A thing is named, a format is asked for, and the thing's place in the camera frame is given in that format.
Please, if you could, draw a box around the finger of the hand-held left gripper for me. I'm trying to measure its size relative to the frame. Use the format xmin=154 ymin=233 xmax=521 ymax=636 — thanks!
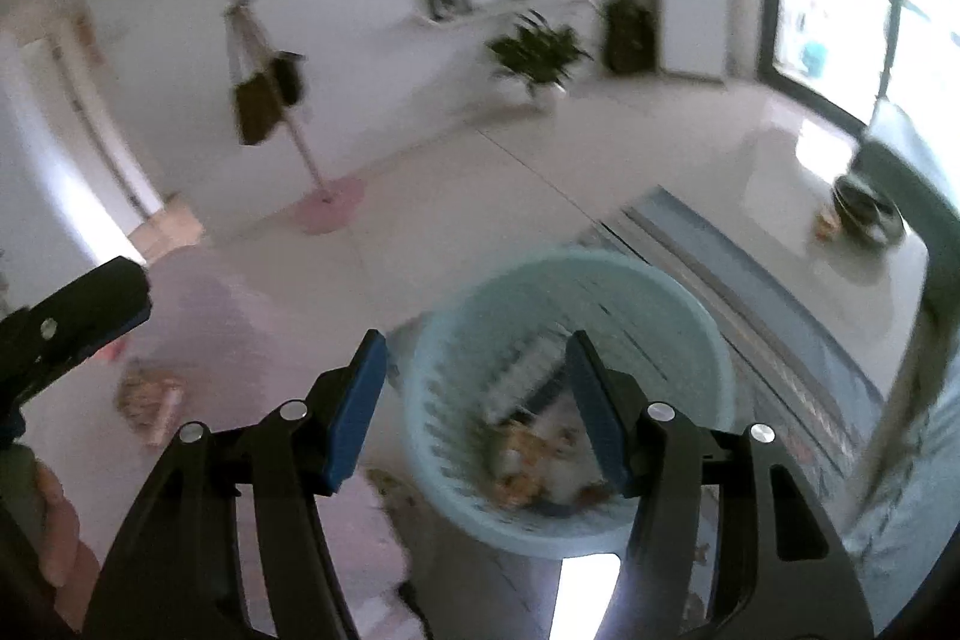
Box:
xmin=0 ymin=256 xmax=153 ymax=405

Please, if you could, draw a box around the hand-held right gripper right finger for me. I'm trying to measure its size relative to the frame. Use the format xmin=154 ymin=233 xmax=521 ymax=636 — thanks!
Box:
xmin=564 ymin=330 xmax=875 ymax=640

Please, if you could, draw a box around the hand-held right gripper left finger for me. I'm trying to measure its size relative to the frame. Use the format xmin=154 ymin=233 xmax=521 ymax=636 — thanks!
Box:
xmin=82 ymin=329 xmax=389 ymax=640

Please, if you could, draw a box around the white cardboard box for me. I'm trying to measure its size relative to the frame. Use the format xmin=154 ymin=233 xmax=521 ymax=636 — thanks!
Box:
xmin=484 ymin=336 xmax=565 ymax=422

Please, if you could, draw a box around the orange brown snack wrapper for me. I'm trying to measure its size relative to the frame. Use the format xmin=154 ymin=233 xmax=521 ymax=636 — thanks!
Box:
xmin=491 ymin=419 xmax=548 ymax=510

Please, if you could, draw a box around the light blue plastic basket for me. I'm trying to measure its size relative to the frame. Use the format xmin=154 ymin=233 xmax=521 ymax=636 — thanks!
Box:
xmin=401 ymin=246 xmax=740 ymax=562

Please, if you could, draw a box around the person's left hand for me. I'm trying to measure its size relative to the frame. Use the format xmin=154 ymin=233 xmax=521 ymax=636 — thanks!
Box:
xmin=34 ymin=460 xmax=102 ymax=633

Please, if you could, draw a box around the brown printed snack packet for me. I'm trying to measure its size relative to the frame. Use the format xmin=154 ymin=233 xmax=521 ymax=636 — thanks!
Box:
xmin=118 ymin=368 xmax=186 ymax=447

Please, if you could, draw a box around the pink printed tablecloth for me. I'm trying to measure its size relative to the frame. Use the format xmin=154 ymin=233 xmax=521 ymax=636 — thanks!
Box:
xmin=0 ymin=242 xmax=413 ymax=640

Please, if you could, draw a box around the blue striped rug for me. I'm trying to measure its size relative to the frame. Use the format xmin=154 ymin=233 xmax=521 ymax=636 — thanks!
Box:
xmin=570 ymin=186 xmax=901 ymax=483

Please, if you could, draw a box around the olive hanging bag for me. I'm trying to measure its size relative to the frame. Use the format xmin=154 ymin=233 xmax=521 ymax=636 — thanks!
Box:
xmin=234 ymin=72 xmax=282 ymax=146

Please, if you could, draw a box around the dark hanging bag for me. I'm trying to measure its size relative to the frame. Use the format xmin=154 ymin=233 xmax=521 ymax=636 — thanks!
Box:
xmin=270 ymin=51 xmax=305 ymax=105

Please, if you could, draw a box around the wooden coat rack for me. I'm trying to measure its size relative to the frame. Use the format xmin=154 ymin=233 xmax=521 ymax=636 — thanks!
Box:
xmin=187 ymin=0 xmax=368 ymax=234

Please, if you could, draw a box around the dark floor bowl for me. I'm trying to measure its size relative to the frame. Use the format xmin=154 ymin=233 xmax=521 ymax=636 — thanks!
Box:
xmin=832 ymin=175 xmax=905 ymax=247

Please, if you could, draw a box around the green potted plant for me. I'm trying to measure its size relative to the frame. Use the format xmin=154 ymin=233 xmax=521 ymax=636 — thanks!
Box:
xmin=486 ymin=10 xmax=593 ymax=101

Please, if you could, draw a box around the dark green guitar bag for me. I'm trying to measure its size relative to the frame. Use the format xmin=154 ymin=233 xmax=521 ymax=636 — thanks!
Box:
xmin=602 ymin=0 xmax=659 ymax=75

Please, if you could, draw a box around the dark green chair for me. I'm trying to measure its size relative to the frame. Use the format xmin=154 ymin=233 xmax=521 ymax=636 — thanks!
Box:
xmin=847 ymin=100 xmax=960 ymax=536

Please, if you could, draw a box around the low white wall shelf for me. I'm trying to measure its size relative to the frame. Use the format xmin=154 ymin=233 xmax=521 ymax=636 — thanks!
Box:
xmin=405 ymin=0 xmax=601 ymax=32

